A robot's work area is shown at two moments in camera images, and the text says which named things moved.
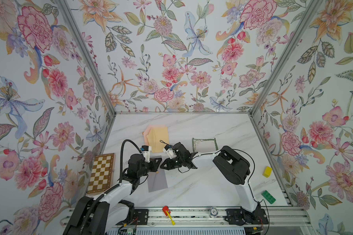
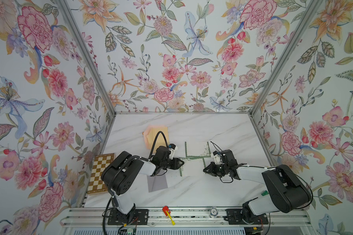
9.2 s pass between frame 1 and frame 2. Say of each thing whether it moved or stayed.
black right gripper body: moved
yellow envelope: stayed
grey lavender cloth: stayed
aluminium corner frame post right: stayed
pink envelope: stayed
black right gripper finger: moved
